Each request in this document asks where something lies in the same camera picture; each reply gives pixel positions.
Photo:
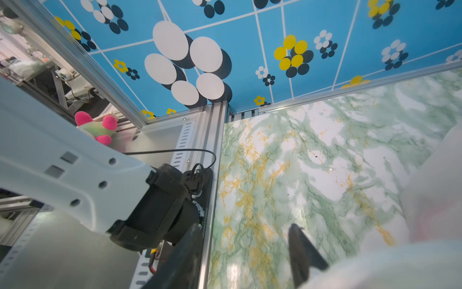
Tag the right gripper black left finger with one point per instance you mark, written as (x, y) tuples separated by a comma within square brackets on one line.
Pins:
[(181, 270)]

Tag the white plastic bag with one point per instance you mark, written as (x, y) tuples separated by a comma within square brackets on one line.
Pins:
[(432, 206)]

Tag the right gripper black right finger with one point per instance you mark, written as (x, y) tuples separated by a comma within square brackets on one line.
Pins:
[(302, 256)]

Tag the pink green plush toy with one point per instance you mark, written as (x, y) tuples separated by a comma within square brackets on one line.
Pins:
[(101, 130)]

